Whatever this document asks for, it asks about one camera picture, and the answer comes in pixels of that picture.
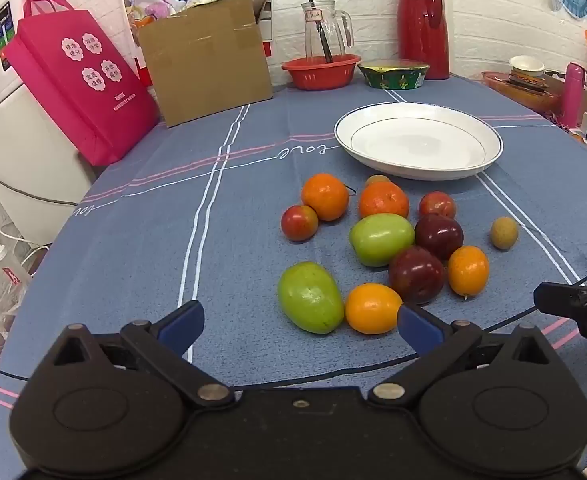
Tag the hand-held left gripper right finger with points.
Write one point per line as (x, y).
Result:
(418, 327)

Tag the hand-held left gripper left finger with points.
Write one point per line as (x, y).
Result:
(183, 324)

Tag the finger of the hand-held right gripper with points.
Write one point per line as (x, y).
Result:
(566, 300)

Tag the smooth small orange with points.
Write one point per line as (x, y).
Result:
(371, 308)
(468, 270)

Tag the dark red plum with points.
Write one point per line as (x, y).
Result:
(416, 275)
(438, 235)

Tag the small brown longan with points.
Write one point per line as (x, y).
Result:
(377, 180)
(504, 233)

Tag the round green fruit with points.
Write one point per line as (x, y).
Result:
(381, 239)

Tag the elongated green fruit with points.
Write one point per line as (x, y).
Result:
(309, 297)

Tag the orange mandarin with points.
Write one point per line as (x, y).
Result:
(383, 200)
(326, 196)

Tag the white plate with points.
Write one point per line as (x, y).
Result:
(413, 145)

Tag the blue plaid tablecloth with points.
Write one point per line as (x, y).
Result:
(173, 235)

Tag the pink bottle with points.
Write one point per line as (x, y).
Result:
(572, 95)

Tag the stack of patterned bowls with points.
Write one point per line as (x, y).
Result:
(528, 82)

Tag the orange glass bowl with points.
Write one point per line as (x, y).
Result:
(503, 87)

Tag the white rounded appliance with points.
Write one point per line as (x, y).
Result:
(23, 160)

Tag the pink tote bag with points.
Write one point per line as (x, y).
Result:
(73, 110)

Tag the green instant noodle bowl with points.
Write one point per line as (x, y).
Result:
(393, 79)

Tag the brown cardboard box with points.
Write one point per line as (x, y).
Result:
(208, 60)

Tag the red plastic basket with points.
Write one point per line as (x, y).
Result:
(318, 77)

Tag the red thermos jug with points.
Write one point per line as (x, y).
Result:
(423, 30)

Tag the black stirrer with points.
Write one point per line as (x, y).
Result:
(323, 42)

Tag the glass pitcher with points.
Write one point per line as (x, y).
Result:
(313, 35)

